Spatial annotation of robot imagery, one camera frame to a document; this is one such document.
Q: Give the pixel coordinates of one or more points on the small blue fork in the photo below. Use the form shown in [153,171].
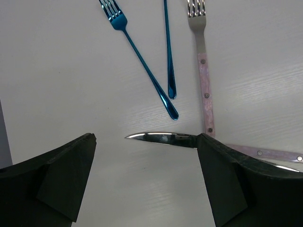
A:
[118,20]

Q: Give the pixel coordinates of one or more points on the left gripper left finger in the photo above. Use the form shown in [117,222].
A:
[47,190]

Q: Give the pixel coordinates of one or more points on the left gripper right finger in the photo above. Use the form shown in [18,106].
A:
[246,192]

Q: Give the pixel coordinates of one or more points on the pink handled fork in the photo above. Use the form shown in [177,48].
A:
[197,22]

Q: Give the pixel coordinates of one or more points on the pink handled knife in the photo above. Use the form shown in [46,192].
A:
[189,141]

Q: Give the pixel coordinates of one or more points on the long blue fork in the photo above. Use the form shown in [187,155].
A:
[172,91]

